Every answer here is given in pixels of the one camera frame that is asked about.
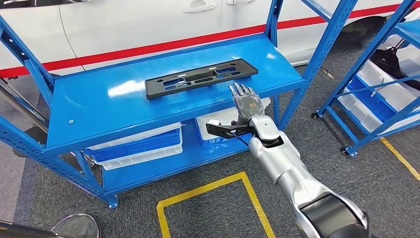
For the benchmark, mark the right robot hand grey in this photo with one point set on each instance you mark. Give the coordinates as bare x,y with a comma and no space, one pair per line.
249,105

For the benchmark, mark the black plastic bracket panel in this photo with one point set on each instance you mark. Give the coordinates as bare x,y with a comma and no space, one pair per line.
154,89

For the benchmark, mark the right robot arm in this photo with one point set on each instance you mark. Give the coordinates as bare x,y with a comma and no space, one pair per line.
288,164

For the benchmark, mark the black curved car part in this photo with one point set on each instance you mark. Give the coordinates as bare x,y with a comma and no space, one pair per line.
387,60

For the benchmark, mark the blue metal shelf rack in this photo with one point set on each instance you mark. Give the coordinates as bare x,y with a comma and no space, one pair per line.
98,108

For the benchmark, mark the blue plastic bin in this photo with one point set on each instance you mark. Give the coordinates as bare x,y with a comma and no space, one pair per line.
131,149
374,101
213,143

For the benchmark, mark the black caster wheel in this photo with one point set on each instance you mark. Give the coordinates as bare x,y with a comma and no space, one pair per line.
345,151
317,115

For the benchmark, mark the blue metal rack on casters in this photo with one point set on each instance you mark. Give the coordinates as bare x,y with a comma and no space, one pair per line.
363,62

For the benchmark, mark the white car red stripe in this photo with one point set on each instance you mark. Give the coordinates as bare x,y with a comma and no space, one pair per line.
131,29

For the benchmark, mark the black stanchion post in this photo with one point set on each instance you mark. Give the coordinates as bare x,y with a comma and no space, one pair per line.
36,134

